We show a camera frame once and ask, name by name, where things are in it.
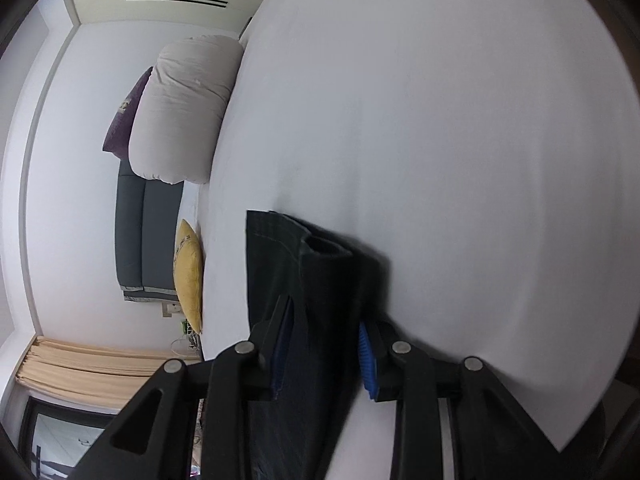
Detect dark framed window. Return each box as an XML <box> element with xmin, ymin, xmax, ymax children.
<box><xmin>18</xmin><ymin>398</ymin><xmax>114</xmax><ymax>479</ymax></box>

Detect white bed sheet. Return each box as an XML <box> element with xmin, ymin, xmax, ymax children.
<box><xmin>196</xmin><ymin>0</ymin><xmax>639</xmax><ymax>453</ymax></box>

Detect yellow cushion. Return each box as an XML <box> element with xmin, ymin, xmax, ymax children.
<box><xmin>174</xmin><ymin>219</ymin><xmax>203</xmax><ymax>334</ymax></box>

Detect black denim pants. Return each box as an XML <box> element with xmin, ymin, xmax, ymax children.
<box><xmin>245</xmin><ymin>210</ymin><xmax>387</xmax><ymax>479</ymax></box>

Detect beige folded duvet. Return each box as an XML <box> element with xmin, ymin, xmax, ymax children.
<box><xmin>128</xmin><ymin>35</ymin><xmax>243</xmax><ymax>184</ymax></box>

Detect beige curtain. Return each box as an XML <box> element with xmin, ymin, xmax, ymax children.
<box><xmin>15</xmin><ymin>336</ymin><xmax>201</xmax><ymax>410</ymax></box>

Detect dark grey headboard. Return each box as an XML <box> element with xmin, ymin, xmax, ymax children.
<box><xmin>115</xmin><ymin>159</ymin><xmax>183</xmax><ymax>304</ymax></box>

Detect purple pillow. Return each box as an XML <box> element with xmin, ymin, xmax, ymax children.
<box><xmin>102</xmin><ymin>67</ymin><xmax>153</xmax><ymax>159</ymax></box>

